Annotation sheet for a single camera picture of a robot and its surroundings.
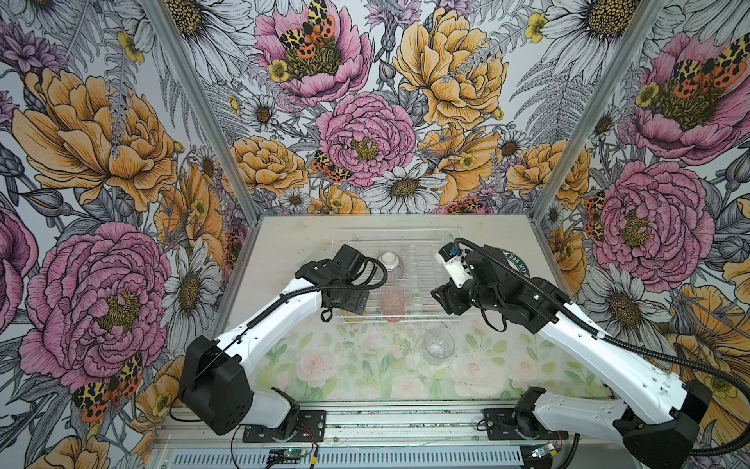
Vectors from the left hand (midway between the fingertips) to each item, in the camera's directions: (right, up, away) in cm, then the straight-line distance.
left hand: (341, 305), depth 81 cm
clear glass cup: (+28, -13, +7) cm, 32 cm away
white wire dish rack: (+20, +13, +21) cm, 32 cm away
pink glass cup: (+14, -1, +10) cm, 17 cm away
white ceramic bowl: (+14, +12, +18) cm, 25 cm away
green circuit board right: (+50, -33, -10) cm, 61 cm away
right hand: (+27, +4, -9) cm, 29 cm away
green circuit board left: (-12, -34, -10) cm, 37 cm away
